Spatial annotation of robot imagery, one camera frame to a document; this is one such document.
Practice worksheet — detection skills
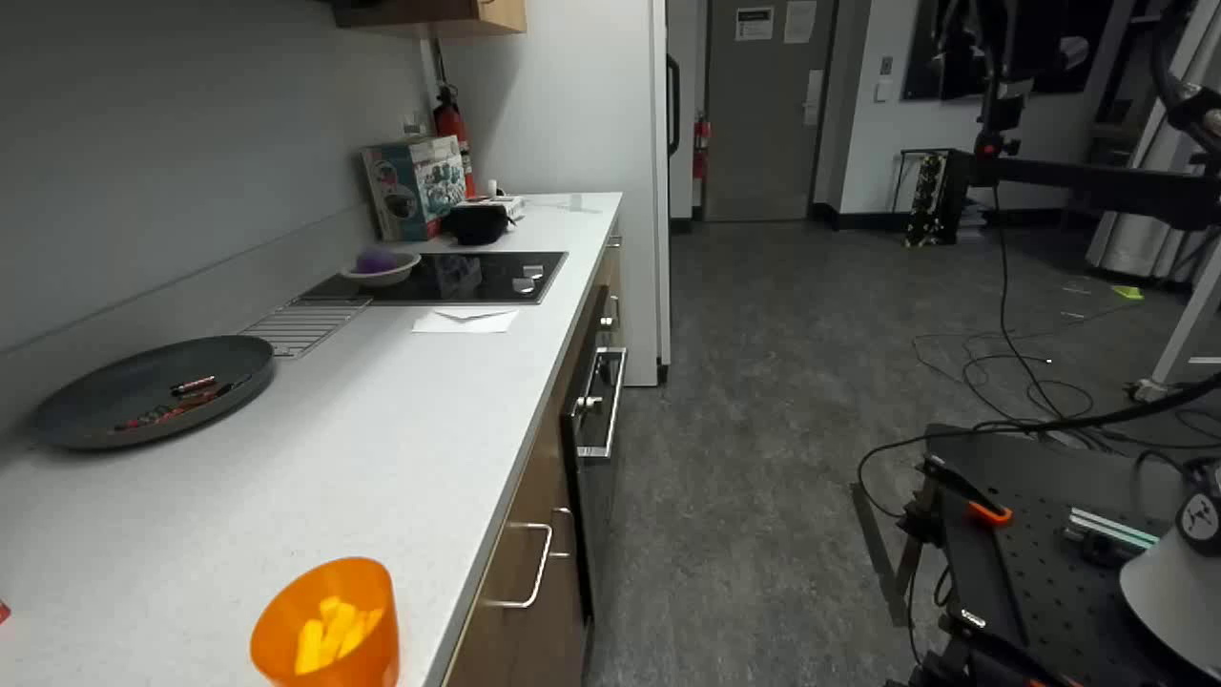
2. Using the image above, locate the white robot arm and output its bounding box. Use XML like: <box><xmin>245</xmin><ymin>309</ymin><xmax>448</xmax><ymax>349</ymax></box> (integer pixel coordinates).
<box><xmin>1120</xmin><ymin>463</ymin><xmax>1221</xmax><ymax>687</ymax></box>

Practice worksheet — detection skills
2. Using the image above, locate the wooden upper cabinet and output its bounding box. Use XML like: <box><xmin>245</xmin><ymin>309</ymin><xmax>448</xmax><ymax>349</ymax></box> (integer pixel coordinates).
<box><xmin>327</xmin><ymin>0</ymin><xmax>528</xmax><ymax>36</ymax></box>

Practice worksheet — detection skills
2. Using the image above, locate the built-in black oven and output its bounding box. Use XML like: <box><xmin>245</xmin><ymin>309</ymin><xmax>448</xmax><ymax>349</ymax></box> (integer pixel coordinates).
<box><xmin>563</xmin><ymin>288</ymin><xmax>630</xmax><ymax>624</ymax></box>

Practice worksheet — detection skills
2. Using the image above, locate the white paper sheet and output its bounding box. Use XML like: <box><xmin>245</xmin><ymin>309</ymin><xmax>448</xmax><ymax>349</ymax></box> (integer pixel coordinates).
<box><xmin>411</xmin><ymin>309</ymin><xmax>518</xmax><ymax>336</ymax></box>

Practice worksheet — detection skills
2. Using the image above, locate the black small container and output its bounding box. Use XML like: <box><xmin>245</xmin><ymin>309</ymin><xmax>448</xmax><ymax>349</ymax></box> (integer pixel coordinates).
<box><xmin>443</xmin><ymin>205</ymin><xmax>511</xmax><ymax>243</ymax></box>

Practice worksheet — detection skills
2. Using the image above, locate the black induction cooktop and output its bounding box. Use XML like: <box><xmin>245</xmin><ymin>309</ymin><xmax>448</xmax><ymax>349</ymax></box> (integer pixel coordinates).
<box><xmin>301</xmin><ymin>251</ymin><xmax>564</xmax><ymax>306</ymax></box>

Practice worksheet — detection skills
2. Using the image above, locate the bowl with purple object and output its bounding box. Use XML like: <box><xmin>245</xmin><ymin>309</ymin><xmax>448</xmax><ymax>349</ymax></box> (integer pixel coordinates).
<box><xmin>343</xmin><ymin>248</ymin><xmax>422</xmax><ymax>288</ymax></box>

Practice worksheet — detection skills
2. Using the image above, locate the red fire extinguisher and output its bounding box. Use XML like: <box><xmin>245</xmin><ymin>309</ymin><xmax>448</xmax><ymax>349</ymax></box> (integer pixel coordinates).
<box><xmin>432</xmin><ymin>85</ymin><xmax>470</xmax><ymax>158</ymax></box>

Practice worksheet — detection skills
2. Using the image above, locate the grey door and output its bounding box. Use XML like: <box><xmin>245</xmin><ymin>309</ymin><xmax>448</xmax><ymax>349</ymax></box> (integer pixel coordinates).
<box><xmin>705</xmin><ymin>0</ymin><xmax>839</xmax><ymax>220</ymax></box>

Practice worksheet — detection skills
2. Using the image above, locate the orange plastic cup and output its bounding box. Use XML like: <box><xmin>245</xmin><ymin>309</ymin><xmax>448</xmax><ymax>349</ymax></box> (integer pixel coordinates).
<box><xmin>247</xmin><ymin>559</ymin><xmax>401</xmax><ymax>687</ymax></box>

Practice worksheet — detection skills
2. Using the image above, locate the dark grey round plate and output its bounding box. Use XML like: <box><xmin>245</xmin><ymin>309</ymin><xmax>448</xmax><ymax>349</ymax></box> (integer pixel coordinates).
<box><xmin>29</xmin><ymin>336</ymin><xmax>274</xmax><ymax>453</ymax></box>

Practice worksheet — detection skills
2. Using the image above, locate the black perforated robot table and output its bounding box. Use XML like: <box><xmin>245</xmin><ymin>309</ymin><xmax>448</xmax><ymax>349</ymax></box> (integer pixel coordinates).
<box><xmin>919</xmin><ymin>428</ymin><xmax>1215</xmax><ymax>687</ymax></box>

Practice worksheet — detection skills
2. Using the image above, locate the silver drawer handle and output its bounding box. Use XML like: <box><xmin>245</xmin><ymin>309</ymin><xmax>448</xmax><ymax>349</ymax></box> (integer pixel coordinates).
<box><xmin>480</xmin><ymin>507</ymin><xmax>572</xmax><ymax>612</ymax></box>

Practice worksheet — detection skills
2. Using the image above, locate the orange handled clamp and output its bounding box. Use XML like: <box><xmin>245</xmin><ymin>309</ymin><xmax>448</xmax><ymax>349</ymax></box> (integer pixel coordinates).
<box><xmin>923</xmin><ymin>453</ymin><xmax>1014</xmax><ymax>531</ymax></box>

